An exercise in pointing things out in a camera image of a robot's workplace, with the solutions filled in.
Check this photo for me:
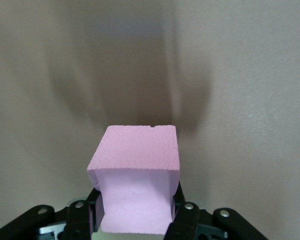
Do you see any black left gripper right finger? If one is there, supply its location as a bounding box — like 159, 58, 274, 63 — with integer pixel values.
164, 184, 266, 240

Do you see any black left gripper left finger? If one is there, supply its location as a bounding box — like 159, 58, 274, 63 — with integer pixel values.
0, 187, 106, 240

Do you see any pink foam cube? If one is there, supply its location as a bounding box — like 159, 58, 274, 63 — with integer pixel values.
86, 124, 180, 235

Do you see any table cover sheet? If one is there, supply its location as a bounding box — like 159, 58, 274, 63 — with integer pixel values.
0, 0, 300, 240

